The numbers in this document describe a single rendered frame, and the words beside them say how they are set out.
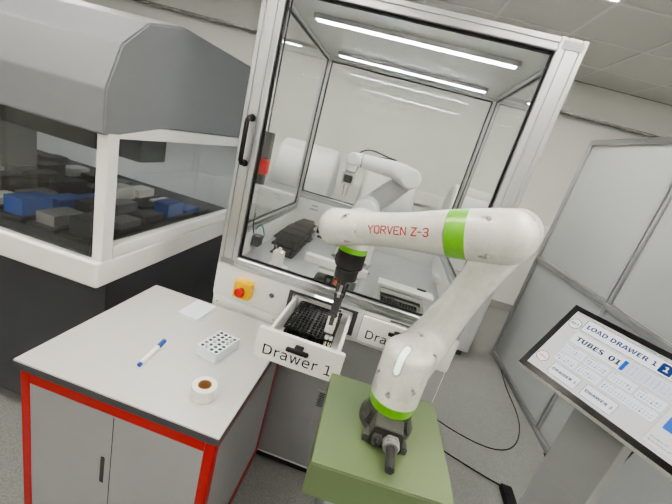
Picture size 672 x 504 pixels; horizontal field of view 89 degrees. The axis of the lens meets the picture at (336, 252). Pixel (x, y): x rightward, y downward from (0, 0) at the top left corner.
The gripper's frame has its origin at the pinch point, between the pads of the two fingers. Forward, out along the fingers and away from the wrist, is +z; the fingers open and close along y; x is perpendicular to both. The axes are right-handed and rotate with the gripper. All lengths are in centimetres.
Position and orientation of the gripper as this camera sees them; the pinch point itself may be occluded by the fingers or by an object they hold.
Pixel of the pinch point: (331, 322)
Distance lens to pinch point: 119.1
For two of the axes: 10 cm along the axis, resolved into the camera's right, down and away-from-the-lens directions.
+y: -1.8, 2.3, -9.6
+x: 9.5, 3.0, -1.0
